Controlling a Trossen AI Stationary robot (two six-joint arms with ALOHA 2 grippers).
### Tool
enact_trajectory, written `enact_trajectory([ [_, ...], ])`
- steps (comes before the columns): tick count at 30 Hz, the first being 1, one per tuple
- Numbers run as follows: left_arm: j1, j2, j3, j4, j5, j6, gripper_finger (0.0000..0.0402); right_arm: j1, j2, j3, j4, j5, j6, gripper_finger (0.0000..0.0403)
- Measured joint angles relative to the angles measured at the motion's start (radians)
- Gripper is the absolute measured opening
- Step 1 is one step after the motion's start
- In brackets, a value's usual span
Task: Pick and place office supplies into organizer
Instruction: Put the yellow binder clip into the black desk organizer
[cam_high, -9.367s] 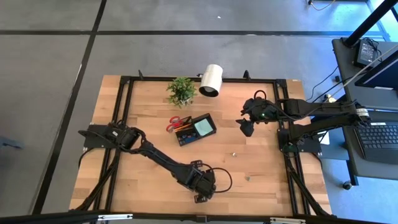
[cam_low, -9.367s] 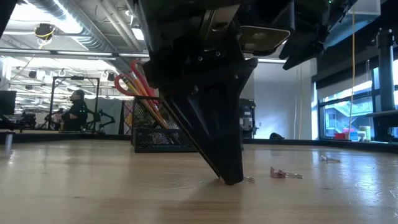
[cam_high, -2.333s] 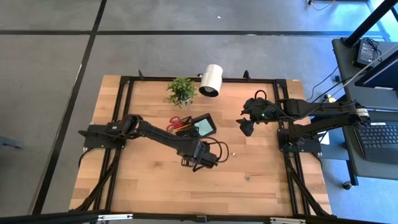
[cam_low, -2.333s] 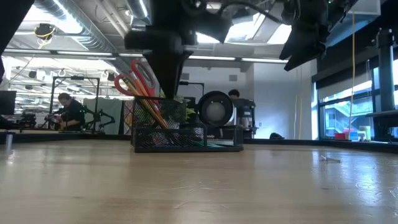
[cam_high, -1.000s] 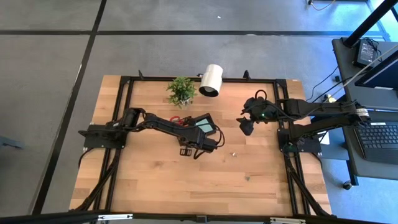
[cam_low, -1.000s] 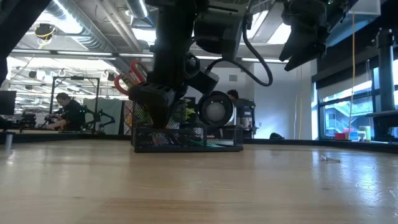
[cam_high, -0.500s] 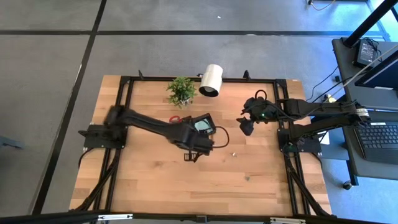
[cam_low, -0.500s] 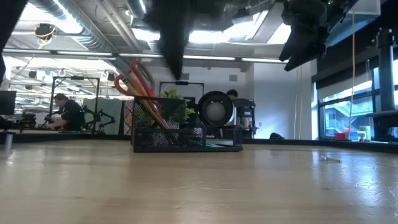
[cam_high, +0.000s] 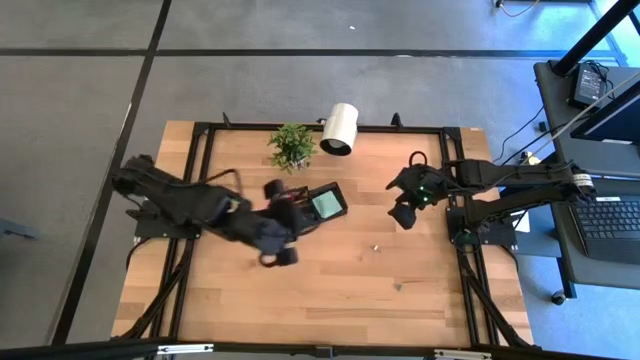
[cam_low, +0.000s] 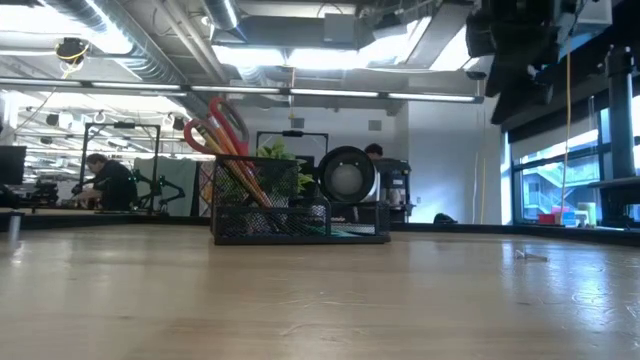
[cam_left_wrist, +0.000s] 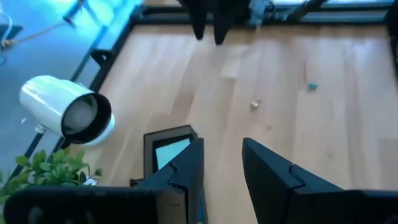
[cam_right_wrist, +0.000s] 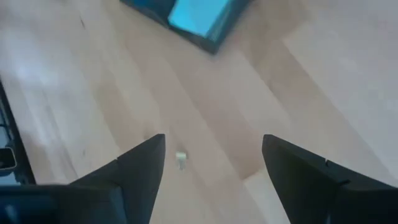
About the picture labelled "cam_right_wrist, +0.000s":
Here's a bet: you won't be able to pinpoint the teal sticky note pad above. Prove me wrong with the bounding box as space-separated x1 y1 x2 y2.
167 0 233 39

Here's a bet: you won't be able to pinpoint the silver binder clip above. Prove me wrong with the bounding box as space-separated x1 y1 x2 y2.
174 151 188 171

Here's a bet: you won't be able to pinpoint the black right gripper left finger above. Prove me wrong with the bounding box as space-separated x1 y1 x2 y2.
0 133 166 224

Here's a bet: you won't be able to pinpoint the black table-level camera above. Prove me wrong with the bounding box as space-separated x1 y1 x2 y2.
0 147 17 177

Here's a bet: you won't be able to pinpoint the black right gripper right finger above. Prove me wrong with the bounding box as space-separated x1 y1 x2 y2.
262 134 398 224

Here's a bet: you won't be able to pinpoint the black mesh desk organizer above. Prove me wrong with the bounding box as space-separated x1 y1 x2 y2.
119 0 253 55

